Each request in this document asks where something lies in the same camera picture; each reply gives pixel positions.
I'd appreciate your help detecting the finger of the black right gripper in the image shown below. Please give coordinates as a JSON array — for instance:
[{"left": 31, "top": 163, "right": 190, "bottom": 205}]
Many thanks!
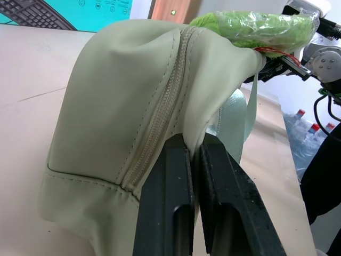
[
  {"left": 246, "top": 56, "right": 312, "bottom": 84},
  {"left": 281, "top": 2, "right": 320, "bottom": 20}
]

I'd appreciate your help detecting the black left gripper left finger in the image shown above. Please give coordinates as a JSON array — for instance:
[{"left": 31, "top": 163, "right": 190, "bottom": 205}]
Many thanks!
[{"left": 133, "top": 133, "right": 196, "bottom": 256}]

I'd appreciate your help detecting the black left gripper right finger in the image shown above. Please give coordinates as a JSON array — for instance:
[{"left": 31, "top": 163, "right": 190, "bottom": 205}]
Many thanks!
[{"left": 199, "top": 134, "right": 288, "bottom": 256}]

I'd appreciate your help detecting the green plush keychain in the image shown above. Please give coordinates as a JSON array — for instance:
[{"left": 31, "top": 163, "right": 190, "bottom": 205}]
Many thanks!
[{"left": 188, "top": 10, "right": 320, "bottom": 60}]

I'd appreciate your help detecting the pale green zip pouch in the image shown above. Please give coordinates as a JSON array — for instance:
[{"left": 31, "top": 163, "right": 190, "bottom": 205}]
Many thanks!
[{"left": 37, "top": 19, "right": 267, "bottom": 256}]

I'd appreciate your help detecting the black robot body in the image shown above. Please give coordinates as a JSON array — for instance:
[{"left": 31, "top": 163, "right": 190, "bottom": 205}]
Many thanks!
[{"left": 298, "top": 130, "right": 341, "bottom": 256}]

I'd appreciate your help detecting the brown wooden panel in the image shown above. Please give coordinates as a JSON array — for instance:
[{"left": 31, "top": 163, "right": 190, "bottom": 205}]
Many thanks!
[{"left": 153, "top": 0, "right": 193, "bottom": 26}]

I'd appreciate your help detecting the teal keyboard box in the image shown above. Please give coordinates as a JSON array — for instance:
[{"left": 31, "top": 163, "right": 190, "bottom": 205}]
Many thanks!
[{"left": 0, "top": 0, "right": 153, "bottom": 33}]

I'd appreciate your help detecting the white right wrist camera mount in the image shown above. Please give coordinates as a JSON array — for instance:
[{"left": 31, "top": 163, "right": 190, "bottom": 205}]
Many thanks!
[{"left": 289, "top": 0, "right": 332, "bottom": 17}]

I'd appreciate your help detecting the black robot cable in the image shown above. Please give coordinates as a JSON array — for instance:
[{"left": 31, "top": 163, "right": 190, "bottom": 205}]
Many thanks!
[{"left": 312, "top": 92, "right": 341, "bottom": 135}]

